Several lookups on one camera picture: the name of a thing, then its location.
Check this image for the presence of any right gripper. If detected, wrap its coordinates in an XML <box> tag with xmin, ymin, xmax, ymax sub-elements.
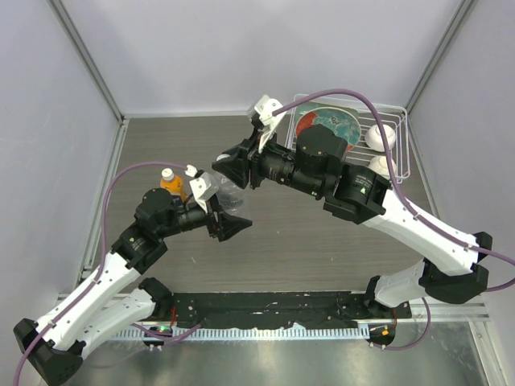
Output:
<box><xmin>213</xmin><ymin>130</ymin><xmax>323</xmax><ymax>200</ymax></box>

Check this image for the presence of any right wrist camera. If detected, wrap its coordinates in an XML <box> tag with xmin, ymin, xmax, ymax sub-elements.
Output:
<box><xmin>247</xmin><ymin>94</ymin><xmax>286</xmax><ymax>154</ymax></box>

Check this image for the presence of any white bowl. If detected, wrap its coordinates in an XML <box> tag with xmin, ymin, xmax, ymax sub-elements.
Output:
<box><xmin>365</xmin><ymin>124</ymin><xmax>397</xmax><ymax>153</ymax></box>
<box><xmin>368</xmin><ymin>155</ymin><xmax>391</xmax><ymax>180</ymax></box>

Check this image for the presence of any upper white bowl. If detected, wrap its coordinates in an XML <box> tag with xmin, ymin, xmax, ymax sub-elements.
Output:
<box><xmin>365</xmin><ymin>124</ymin><xmax>397</xmax><ymax>153</ymax></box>

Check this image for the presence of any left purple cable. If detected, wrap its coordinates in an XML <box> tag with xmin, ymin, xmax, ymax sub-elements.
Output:
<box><xmin>11</xmin><ymin>161</ymin><xmax>210</xmax><ymax>386</ymax></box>

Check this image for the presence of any clear plastic bottle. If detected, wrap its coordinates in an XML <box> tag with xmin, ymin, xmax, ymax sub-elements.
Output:
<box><xmin>212</xmin><ymin>171</ymin><xmax>247</xmax><ymax>217</ymax></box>

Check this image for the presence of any aluminium frame rail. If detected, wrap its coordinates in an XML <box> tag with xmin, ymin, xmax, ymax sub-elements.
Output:
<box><xmin>426</xmin><ymin>299</ymin><xmax>490</xmax><ymax>322</ymax></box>

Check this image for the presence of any white wire dish rack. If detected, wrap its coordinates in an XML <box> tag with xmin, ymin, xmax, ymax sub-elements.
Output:
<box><xmin>285</xmin><ymin>96</ymin><xmax>410</xmax><ymax>183</ymax></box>

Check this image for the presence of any lower white bowl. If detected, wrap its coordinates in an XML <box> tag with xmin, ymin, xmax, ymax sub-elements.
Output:
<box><xmin>368</xmin><ymin>155</ymin><xmax>391</xmax><ymax>180</ymax></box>

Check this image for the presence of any red and teal plate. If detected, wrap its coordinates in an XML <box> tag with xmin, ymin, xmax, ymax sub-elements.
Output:
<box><xmin>294</xmin><ymin>102</ymin><xmax>361</xmax><ymax>150</ymax></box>

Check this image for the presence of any orange juice bottle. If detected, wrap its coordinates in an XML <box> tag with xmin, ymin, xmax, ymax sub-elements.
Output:
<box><xmin>160</xmin><ymin>172</ymin><xmax>187</xmax><ymax>207</ymax></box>

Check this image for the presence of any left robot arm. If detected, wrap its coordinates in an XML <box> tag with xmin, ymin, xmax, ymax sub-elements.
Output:
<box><xmin>14</xmin><ymin>188</ymin><xmax>252</xmax><ymax>385</ymax></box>

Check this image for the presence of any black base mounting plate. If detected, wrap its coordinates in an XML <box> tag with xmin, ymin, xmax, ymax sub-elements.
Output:
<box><xmin>143</xmin><ymin>291</ymin><xmax>412</xmax><ymax>330</ymax></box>

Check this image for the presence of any slotted cable duct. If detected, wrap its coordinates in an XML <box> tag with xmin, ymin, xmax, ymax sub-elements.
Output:
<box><xmin>110</xmin><ymin>323</ymin><xmax>369</xmax><ymax>342</ymax></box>

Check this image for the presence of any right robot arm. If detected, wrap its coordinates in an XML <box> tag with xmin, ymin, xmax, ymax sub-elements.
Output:
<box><xmin>212</xmin><ymin>125</ymin><xmax>488</xmax><ymax>318</ymax></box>

